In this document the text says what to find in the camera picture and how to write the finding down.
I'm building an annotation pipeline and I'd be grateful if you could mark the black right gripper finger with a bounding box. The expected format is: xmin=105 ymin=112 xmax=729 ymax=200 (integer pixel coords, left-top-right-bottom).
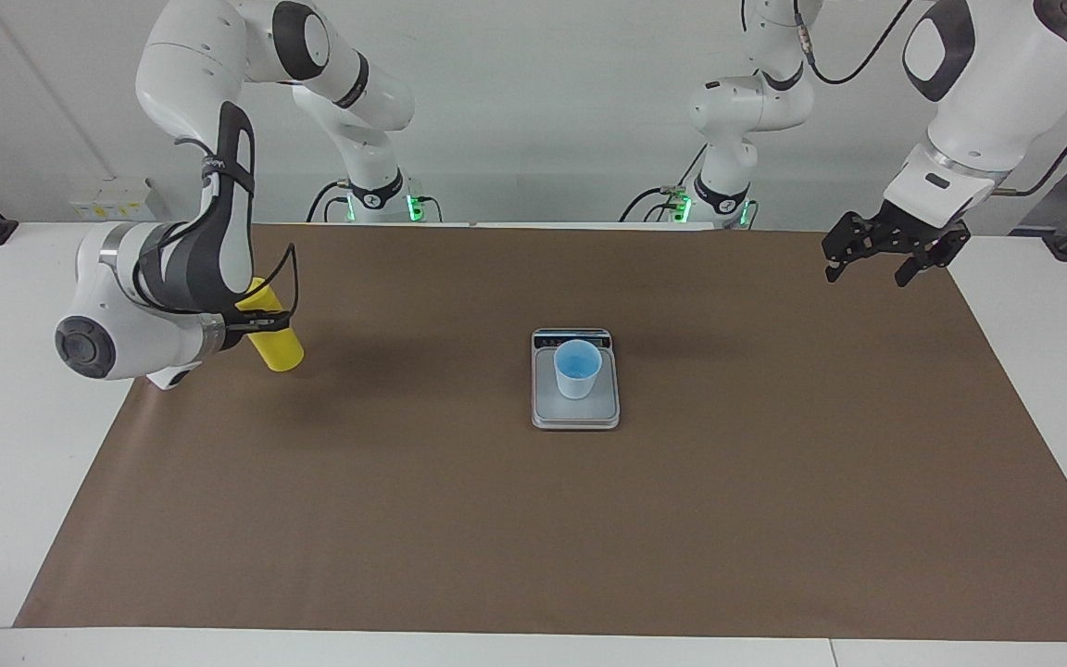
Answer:
xmin=235 ymin=311 xmax=295 ymax=336

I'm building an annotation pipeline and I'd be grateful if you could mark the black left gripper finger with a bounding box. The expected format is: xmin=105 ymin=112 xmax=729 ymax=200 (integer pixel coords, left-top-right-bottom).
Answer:
xmin=893 ymin=222 xmax=972 ymax=287
xmin=821 ymin=211 xmax=886 ymax=283

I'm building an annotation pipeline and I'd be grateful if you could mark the yellow squeeze bottle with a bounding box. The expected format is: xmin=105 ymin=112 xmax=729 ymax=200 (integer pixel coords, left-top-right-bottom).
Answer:
xmin=235 ymin=276 xmax=306 ymax=373

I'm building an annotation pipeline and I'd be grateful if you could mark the light blue plastic cup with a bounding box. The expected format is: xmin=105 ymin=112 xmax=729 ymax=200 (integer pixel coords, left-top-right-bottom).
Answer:
xmin=554 ymin=339 xmax=603 ymax=401

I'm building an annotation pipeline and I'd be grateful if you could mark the silver digital kitchen scale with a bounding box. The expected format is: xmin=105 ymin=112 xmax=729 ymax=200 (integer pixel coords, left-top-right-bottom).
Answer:
xmin=531 ymin=327 xmax=621 ymax=432

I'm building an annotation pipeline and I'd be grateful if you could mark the brown paper table mat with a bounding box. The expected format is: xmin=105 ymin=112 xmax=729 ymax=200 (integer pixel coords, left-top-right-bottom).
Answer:
xmin=13 ymin=222 xmax=1067 ymax=643

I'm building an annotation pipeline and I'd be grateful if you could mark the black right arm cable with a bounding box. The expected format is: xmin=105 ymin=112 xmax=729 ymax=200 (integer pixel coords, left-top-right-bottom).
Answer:
xmin=131 ymin=137 xmax=299 ymax=321

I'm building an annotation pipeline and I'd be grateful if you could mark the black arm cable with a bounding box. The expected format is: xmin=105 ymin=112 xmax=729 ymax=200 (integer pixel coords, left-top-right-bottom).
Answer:
xmin=131 ymin=137 xmax=299 ymax=321
xmin=791 ymin=0 xmax=1067 ymax=195

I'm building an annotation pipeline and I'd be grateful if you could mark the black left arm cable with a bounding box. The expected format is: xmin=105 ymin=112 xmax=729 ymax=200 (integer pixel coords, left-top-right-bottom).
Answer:
xmin=791 ymin=0 xmax=1067 ymax=195

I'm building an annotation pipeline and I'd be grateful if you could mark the black right base cable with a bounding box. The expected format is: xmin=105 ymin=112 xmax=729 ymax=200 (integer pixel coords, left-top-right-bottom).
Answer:
xmin=307 ymin=176 xmax=354 ymax=223

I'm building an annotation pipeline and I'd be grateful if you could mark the black base cable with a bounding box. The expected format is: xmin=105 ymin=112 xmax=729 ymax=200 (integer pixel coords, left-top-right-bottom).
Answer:
xmin=307 ymin=176 xmax=354 ymax=223
xmin=620 ymin=144 xmax=710 ymax=223

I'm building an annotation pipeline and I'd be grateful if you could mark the white wall socket box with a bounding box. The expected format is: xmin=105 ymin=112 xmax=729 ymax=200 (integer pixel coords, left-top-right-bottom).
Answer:
xmin=68 ymin=178 xmax=169 ymax=222

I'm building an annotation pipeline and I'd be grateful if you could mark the black left base cable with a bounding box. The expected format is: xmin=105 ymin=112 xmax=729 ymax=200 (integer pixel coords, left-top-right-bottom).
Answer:
xmin=620 ymin=144 xmax=710 ymax=223

